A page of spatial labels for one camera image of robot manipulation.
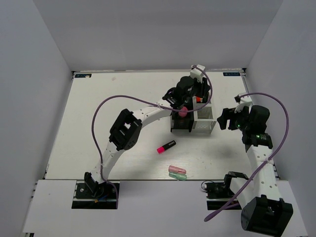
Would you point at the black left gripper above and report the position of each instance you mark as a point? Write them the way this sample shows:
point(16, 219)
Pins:
point(204, 88)

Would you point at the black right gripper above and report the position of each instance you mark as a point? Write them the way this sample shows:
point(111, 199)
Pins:
point(229, 114)

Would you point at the orange cap black highlighter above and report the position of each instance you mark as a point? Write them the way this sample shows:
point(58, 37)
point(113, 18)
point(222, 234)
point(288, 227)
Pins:
point(199, 100)

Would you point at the pink cap crayon bottle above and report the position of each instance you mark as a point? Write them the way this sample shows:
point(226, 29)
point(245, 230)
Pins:
point(183, 112)

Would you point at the pink cap black highlighter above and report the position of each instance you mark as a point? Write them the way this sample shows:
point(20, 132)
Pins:
point(166, 147)

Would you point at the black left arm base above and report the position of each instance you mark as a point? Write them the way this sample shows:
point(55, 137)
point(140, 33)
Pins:
point(84, 195)

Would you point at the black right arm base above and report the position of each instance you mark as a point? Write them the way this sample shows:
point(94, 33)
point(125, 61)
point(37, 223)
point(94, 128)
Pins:
point(217, 192)

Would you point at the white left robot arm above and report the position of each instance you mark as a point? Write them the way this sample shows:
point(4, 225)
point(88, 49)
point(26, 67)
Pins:
point(126, 129)

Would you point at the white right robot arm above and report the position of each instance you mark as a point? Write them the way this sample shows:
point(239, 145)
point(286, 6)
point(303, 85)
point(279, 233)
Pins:
point(263, 209)

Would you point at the white slotted organizer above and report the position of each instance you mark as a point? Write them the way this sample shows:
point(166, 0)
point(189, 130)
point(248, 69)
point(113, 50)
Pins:
point(204, 120)

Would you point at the black slotted organizer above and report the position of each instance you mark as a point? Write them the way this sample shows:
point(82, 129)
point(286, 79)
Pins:
point(179, 123)

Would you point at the right blue table label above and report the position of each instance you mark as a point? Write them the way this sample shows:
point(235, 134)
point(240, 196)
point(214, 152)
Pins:
point(231, 74)

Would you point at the blue table label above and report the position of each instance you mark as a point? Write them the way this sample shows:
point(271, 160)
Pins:
point(231, 74)
point(83, 75)

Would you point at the green translucent eraser case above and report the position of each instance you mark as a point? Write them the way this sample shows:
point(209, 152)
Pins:
point(178, 176)

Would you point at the pink translucent eraser case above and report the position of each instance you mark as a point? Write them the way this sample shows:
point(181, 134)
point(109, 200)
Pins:
point(176, 169)

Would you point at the left blue table label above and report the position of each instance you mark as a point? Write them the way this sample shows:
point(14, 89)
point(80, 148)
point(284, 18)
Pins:
point(83, 75)

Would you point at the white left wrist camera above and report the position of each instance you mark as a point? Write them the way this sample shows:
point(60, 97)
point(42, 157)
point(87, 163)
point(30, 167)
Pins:
point(197, 72)

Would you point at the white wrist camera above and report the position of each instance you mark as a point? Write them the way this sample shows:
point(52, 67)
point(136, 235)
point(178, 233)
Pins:
point(243, 100)
point(197, 72)

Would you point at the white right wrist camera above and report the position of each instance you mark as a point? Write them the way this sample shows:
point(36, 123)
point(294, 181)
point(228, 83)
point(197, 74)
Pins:
point(243, 100)

